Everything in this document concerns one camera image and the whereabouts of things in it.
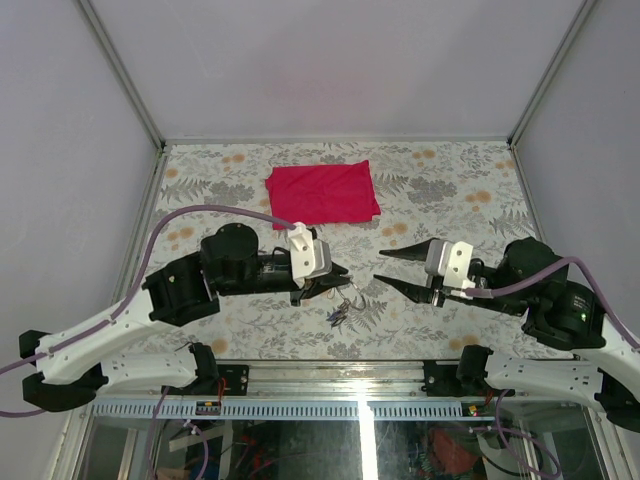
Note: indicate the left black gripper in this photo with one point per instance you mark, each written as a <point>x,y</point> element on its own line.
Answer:
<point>315,287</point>

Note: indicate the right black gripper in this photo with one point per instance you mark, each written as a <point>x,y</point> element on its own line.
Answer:
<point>414,293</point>

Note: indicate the silver wire keyring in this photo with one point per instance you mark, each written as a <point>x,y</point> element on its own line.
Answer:
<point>352,296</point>

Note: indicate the bunch of metal keys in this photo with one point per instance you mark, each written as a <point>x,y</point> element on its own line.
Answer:
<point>337,317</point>

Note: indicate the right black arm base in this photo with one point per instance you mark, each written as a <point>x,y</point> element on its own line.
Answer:
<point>467,376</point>

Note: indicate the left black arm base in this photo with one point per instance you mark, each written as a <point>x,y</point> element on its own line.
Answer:
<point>213,378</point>

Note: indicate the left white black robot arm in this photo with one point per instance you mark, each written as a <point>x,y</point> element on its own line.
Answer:
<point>75,366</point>

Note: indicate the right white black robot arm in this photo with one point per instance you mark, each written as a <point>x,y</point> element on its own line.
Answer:
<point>530,282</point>

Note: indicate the folded red cloth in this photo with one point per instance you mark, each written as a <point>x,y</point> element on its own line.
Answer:
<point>323,194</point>

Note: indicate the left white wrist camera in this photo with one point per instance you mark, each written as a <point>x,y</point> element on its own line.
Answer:
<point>310,257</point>

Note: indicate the aluminium mounting rail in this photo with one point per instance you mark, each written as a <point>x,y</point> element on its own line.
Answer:
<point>350,380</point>

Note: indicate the white slotted cable duct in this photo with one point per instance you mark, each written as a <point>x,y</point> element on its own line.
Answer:
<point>279,410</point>

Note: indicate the left aluminium frame post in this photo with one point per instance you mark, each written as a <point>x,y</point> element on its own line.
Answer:
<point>98,30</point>

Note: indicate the aluminium frame post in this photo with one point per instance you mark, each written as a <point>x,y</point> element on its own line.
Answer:
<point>98,30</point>
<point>561,52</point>

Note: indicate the right aluminium frame post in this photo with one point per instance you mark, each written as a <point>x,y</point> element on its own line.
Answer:
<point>561,52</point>

